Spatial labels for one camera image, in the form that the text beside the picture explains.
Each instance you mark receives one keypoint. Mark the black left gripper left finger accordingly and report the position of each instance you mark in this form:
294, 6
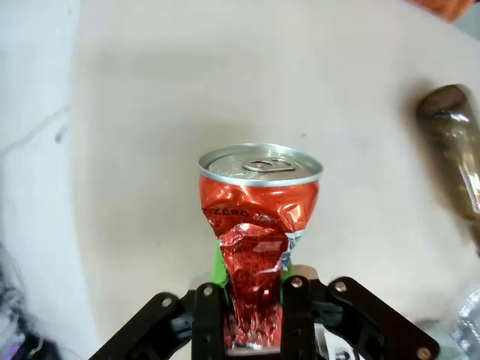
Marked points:
205, 318

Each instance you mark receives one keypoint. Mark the clear crumpled plastic bottle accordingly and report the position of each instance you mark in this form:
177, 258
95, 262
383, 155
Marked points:
467, 330

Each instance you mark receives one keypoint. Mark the brown glass bottle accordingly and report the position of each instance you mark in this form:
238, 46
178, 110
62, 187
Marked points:
452, 150

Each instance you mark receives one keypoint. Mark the orange basket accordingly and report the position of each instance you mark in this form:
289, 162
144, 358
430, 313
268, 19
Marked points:
437, 7

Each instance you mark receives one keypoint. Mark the crushed red soda can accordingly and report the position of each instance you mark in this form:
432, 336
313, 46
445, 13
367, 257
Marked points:
258, 210

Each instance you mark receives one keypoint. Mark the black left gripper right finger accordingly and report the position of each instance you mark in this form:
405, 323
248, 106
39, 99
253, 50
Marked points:
300, 318

